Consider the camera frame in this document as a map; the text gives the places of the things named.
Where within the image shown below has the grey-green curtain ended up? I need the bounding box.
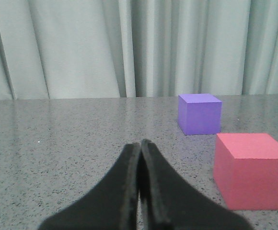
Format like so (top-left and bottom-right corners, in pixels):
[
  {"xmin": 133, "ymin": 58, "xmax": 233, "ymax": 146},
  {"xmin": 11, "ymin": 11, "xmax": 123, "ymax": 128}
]
[{"xmin": 0, "ymin": 0, "xmax": 278, "ymax": 99}]

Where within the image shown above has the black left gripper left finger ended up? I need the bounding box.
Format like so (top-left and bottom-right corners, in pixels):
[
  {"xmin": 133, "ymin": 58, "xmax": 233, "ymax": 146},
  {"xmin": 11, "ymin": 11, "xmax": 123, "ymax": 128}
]
[{"xmin": 39, "ymin": 143, "xmax": 140, "ymax": 230}]

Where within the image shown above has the pink foam cube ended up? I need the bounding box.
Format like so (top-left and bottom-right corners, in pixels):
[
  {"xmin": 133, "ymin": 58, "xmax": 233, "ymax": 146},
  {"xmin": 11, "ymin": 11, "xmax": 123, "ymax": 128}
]
[{"xmin": 213, "ymin": 133, "xmax": 278, "ymax": 210}]

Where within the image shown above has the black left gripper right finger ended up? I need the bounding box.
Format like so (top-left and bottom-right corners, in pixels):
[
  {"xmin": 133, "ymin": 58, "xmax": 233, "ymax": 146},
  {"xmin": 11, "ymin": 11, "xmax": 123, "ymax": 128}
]
[{"xmin": 139, "ymin": 139, "xmax": 252, "ymax": 230}]

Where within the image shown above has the purple foam cube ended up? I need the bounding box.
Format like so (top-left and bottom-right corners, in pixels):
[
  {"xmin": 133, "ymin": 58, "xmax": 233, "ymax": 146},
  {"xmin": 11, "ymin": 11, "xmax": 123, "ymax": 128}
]
[{"xmin": 178, "ymin": 93, "xmax": 222, "ymax": 135}]

